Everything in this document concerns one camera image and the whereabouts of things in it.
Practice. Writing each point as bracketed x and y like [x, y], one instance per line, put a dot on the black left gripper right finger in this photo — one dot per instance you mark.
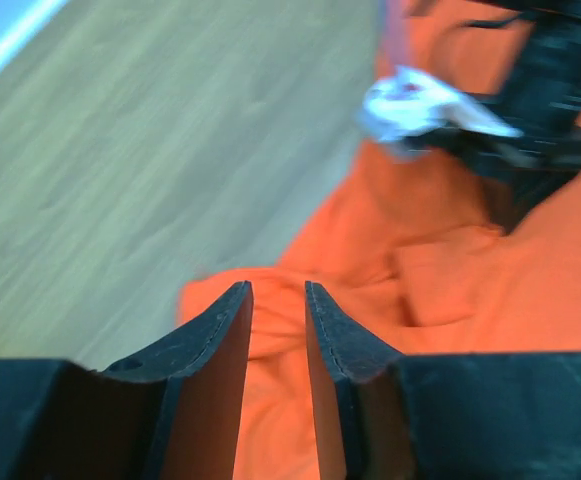
[381, 414]

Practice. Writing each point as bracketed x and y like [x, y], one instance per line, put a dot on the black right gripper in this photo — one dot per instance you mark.
[541, 96]

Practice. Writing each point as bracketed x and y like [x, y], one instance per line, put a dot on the orange t shirt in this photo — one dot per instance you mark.
[407, 250]

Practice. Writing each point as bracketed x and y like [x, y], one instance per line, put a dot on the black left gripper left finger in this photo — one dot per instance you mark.
[168, 411]

